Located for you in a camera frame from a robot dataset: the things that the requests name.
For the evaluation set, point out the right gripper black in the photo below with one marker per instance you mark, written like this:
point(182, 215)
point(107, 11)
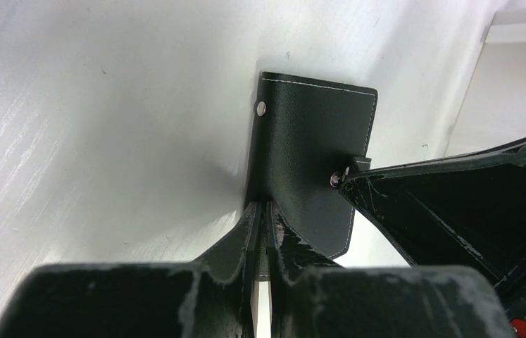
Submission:
point(467, 210)

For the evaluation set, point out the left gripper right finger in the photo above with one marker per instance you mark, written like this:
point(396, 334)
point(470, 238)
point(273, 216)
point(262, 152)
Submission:
point(312, 296)

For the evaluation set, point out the white plastic bin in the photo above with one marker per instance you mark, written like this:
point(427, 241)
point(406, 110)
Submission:
point(493, 111)

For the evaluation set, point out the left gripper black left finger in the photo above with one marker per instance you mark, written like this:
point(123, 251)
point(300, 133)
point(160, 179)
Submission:
point(210, 296)

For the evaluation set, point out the black leather card holder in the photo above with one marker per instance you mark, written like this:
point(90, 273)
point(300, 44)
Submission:
point(304, 131)

